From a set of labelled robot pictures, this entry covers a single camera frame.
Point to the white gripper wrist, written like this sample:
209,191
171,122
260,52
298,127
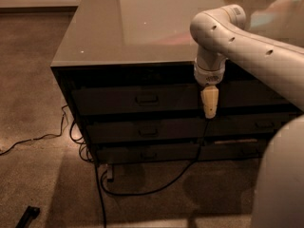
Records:
209,77

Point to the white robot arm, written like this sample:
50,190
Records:
220,34

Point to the dark cabinet with glossy top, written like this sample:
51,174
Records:
117,43

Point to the metal cabinet leg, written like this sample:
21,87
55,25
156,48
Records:
110,172

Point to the black object on floor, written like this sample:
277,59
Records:
29,215

